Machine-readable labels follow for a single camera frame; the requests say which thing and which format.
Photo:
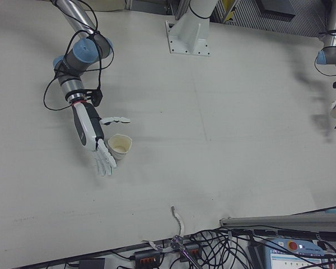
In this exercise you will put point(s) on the white paper cup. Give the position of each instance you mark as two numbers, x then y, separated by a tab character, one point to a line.
120	144

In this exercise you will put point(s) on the aluminium frame rail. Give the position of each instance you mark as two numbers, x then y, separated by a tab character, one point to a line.
182	8

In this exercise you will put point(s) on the black power strip orange switches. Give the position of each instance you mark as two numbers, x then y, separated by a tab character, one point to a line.
193	250
147	256

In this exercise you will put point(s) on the blue teach pendant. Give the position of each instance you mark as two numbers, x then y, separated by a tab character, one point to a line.
296	248

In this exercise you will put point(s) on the serrated plastic strip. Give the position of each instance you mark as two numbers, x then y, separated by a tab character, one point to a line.
179	222

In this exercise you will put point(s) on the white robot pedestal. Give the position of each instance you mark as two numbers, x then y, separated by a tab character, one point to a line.
189	36

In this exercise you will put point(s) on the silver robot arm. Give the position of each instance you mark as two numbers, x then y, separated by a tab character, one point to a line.
74	12
334	22

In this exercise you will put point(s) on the aluminium profile post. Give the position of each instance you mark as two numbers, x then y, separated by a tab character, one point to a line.
282	221

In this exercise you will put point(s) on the striped ribbed mat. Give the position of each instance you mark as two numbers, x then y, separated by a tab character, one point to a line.
246	16

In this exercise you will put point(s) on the purple metallic rod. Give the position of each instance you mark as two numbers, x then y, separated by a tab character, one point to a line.
184	252

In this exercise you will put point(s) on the black adapter box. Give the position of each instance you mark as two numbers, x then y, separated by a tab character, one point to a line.
91	264

